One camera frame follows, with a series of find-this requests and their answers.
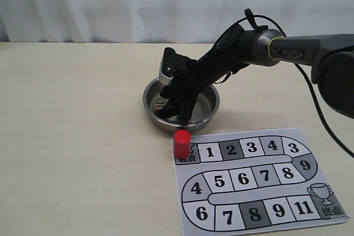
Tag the paper game board sheet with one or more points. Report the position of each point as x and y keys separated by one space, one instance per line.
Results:
x=252 y=182

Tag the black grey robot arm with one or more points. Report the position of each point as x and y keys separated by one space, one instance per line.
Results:
x=329 y=56

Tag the stainless steel round bowl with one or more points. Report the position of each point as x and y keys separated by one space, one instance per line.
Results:
x=206 y=107

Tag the white curtain backdrop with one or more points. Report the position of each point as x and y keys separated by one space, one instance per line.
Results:
x=161 y=21

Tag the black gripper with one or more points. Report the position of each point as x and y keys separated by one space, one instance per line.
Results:
x=186 y=77

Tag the red cylinder game piece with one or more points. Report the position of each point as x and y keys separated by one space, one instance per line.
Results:
x=181 y=144

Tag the wooden die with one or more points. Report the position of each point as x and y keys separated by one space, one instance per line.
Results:
x=158 y=105

